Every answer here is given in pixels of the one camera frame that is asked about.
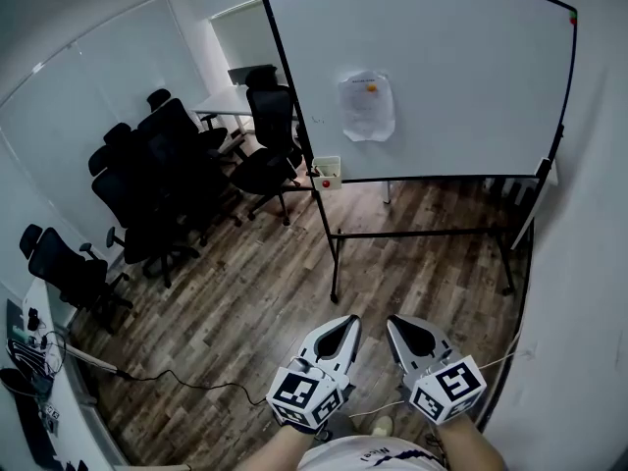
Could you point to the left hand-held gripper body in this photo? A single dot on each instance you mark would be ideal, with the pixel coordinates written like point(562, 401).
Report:
point(299, 393)

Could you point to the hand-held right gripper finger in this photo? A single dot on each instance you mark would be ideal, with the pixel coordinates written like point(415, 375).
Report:
point(439, 344)
point(395, 346)

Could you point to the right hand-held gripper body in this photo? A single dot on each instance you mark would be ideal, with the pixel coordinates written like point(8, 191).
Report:
point(449, 390)

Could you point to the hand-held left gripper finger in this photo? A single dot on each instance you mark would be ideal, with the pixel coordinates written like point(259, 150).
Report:
point(309, 344)
point(350, 349)

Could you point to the white plastic marker box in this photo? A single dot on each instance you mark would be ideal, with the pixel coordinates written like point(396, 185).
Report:
point(334, 170)

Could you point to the person's left forearm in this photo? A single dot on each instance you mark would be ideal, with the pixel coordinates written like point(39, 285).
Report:
point(275, 452)

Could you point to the person's right forearm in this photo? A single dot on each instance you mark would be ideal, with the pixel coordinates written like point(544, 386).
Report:
point(471, 447)

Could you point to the black framed whiteboard on stand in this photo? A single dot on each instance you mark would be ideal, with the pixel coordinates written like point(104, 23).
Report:
point(441, 67)

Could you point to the person's right beige shoe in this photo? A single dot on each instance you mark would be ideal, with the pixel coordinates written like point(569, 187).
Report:
point(382, 425)

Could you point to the person's white shirt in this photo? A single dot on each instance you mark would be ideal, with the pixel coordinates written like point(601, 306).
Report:
point(363, 454)

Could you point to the white rod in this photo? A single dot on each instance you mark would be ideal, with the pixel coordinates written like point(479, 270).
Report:
point(90, 358)

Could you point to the group of black office chairs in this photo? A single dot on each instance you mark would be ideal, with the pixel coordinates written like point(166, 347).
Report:
point(147, 189)

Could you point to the curved white side desk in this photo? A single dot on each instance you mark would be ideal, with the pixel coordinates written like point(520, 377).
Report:
point(68, 425)

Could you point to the crumpled printed paper sheet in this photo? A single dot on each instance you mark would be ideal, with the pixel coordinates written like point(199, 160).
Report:
point(365, 111)

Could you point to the white office desk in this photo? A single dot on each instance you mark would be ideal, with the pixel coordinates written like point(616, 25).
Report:
point(221, 103)

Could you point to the black computer mouse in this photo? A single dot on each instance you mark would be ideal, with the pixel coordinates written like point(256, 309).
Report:
point(33, 318)

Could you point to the black computer monitor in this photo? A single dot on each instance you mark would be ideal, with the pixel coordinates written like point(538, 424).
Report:
point(240, 74)

